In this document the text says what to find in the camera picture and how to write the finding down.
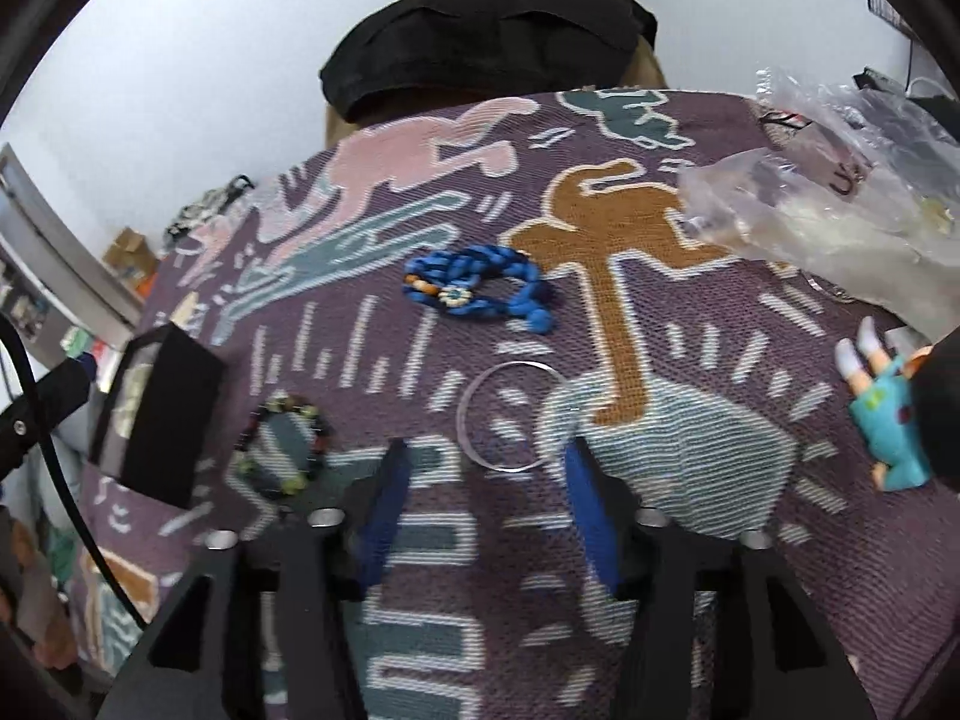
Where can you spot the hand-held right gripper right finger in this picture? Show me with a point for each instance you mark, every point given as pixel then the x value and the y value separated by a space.
pixel 592 510

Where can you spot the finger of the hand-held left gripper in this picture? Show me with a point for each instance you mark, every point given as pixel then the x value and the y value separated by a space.
pixel 45 405

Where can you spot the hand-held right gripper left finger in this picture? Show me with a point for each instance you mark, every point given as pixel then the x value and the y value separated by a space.
pixel 382 502

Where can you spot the thin silver bangle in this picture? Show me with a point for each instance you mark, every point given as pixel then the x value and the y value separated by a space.
pixel 463 420

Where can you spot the black jewelry box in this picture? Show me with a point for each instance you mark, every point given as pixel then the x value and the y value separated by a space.
pixel 180 420

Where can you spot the person's left hand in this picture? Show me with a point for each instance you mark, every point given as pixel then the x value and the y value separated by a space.
pixel 49 607

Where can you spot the red green carton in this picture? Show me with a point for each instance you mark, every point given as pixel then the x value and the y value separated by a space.
pixel 79 341

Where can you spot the purple printed blanket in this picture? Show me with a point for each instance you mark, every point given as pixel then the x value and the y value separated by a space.
pixel 487 547

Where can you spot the grey interior door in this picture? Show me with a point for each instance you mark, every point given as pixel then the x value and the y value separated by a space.
pixel 60 240

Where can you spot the cardboard boxes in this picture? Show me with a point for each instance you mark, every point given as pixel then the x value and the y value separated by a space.
pixel 127 255

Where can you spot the black shoe rack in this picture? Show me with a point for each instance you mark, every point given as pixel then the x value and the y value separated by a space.
pixel 202 206

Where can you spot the black-haired toy figure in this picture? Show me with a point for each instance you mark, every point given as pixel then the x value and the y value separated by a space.
pixel 892 420

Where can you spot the clear plastic bag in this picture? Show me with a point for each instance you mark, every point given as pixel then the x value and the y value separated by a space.
pixel 825 225

